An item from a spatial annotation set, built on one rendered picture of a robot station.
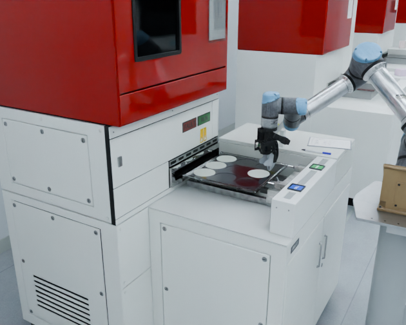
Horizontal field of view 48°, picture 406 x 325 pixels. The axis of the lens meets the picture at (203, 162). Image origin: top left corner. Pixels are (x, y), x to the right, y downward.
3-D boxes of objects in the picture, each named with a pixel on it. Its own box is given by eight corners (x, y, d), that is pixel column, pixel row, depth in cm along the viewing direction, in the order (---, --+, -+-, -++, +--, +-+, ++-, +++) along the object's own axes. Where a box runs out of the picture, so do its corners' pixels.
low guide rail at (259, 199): (187, 186, 214) (187, 180, 213) (189, 184, 215) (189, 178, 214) (287, 210, 190) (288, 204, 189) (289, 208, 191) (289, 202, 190)
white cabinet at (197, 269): (154, 359, 221) (147, 207, 193) (241, 264, 299) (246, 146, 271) (277, 418, 191) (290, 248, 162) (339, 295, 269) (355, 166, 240)
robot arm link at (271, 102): (281, 94, 192) (261, 93, 193) (280, 119, 196) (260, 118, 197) (281, 91, 199) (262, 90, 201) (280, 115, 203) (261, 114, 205)
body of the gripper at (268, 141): (253, 151, 207) (254, 126, 203) (269, 148, 211) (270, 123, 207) (263, 156, 201) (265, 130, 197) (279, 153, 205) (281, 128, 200)
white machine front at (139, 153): (111, 224, 178) (104, 126, 164) (213, 162, 244) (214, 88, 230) (117, 226, 177) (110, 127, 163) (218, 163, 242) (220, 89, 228)
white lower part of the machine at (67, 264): (24, 332, 239) (-1, 189, 211) (125, 258, 305) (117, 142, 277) (128, 387, 205) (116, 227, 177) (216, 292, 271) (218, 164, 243)
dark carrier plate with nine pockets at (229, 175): (185, 175, 207) (185, 173, 207) (221, 153, 234) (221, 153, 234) (254, 191, 190) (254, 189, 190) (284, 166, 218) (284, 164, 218)
